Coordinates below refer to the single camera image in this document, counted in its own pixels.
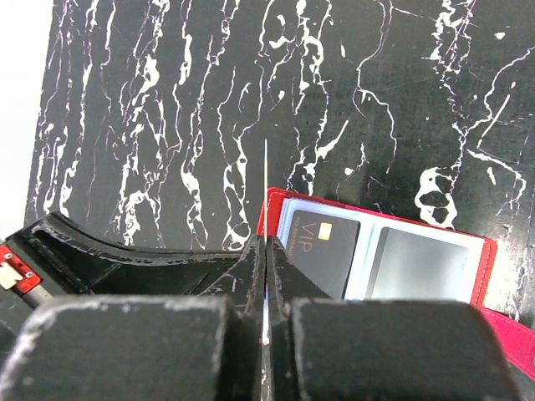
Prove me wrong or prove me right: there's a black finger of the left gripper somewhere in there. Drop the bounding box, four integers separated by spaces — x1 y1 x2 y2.
5 212 247 299

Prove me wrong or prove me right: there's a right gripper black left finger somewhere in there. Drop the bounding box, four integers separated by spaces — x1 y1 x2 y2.
1 237 265 400

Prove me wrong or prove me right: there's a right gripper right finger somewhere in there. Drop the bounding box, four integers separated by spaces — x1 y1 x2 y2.
267 236 520 400

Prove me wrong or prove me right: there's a red card holder wallet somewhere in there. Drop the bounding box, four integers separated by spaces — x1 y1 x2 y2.
267 187 534 378

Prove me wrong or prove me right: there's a black VIP credit card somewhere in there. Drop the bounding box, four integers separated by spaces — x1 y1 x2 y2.
286 210 360 298

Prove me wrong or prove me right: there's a thin white credit card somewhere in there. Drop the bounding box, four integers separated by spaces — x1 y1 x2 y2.
261 139 271 400

